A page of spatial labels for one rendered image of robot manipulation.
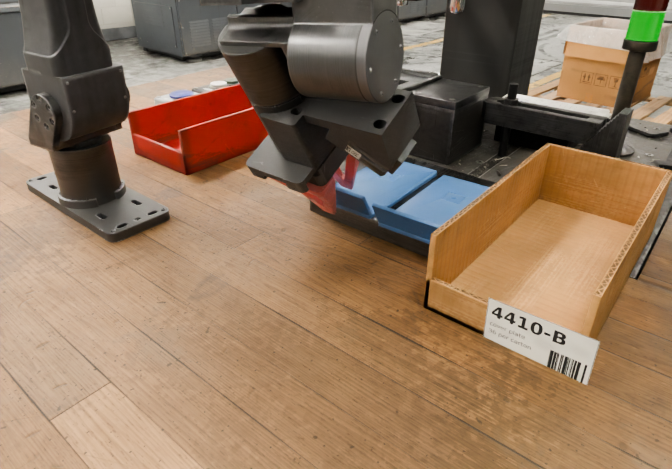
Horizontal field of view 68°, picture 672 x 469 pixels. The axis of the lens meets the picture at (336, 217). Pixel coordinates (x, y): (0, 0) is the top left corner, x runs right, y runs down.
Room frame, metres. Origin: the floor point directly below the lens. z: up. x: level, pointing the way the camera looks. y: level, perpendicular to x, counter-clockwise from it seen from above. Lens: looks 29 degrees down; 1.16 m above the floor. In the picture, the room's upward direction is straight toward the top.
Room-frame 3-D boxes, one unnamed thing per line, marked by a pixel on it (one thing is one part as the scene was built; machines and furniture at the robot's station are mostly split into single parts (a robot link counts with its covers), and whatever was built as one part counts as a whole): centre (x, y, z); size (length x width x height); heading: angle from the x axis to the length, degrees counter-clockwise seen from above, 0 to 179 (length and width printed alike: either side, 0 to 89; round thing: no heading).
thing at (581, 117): (0.62, -0.26, 0.95); 0.15 x 0.03 x 0.10; 51
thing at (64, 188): (0.51, 0.27, 0.94); 0.20 x 0.07 x 0.08; 51
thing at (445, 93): (0.72, -0.10, 0.98); 0.20 x 0.10 x 0.01; 51
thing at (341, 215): (0.50, -0.09, 0.91); 0.17 x 0.16 x 0.02; 51
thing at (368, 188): (0.50, -0.04, 0.93); 0.15 x 0.07 x 0.03; 142
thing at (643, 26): (0.67, -0.39, 1.07); 0.04 x 0.04 x 0.03
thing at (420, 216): (0.45, -0.11, 0.93); 0.15 x 0.07 x 0.03; 143
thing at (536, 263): (0.38, -0.20, 0.93); 0.25 x 0.13 x 0.08; 141
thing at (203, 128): (0.71, 0.16, 0.93); 0.25 x 0.12 x 0.06; 141
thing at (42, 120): (0.51, 0.26, 1.00); 0.09 x 0.06 x 0.06; 150
